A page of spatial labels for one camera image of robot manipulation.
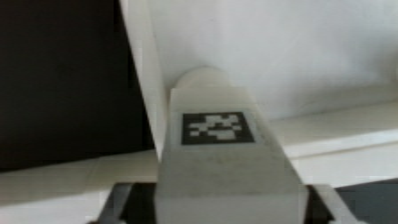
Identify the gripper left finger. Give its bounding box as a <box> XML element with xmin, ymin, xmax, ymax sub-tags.
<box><xmin>86</xmin><ymin>182</ymin><xmax>156</xmax><ymax>224</ymax></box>

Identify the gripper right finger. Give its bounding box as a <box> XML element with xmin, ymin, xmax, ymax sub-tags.
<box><xmin>303</xmin><ymin>184</ymin><xmax>367</xmax><ymax>224</ymax></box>

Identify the white table leg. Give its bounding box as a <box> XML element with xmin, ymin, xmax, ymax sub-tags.
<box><xmin>154</xmin><ymin>67</ymin><xmax>308</xmax><ymax>224</ymax></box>

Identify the white square table top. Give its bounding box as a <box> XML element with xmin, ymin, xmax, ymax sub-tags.
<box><xmin>118</xmin><ymin>0</ymin><xmax>398</xmax><ymax>157</ymax></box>

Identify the white fence front wall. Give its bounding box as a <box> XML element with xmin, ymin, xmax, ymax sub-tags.
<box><xmin>0</xmin><ymin>141</ymin><xmax>398</xmax><ymax>224</ymax></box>

